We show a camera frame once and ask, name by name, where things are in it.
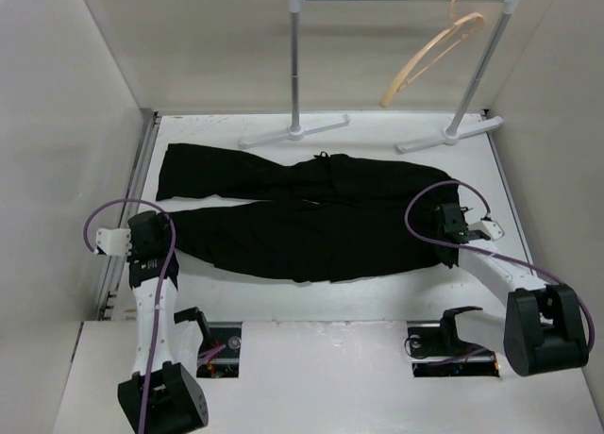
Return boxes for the black trousers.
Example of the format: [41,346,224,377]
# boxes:
[157,143,459,283]

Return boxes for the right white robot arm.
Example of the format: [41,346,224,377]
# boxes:
[435,203,589,376]

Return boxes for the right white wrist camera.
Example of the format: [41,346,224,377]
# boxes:
[468,217,505,242]

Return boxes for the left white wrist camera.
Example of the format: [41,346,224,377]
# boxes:
[94,228,132,257]

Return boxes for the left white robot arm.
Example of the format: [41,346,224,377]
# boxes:
[117,211,212,433]

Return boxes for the aluminium side rail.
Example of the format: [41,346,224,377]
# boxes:
[96,110,161,320]

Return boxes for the white metal clothes rack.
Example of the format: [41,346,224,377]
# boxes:
[237,0,528,155]

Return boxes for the beige plastic hanger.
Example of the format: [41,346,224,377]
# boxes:
[378,0,486,108]

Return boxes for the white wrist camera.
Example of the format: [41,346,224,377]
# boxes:
[468,217,505,242]
[94,228,132,257]

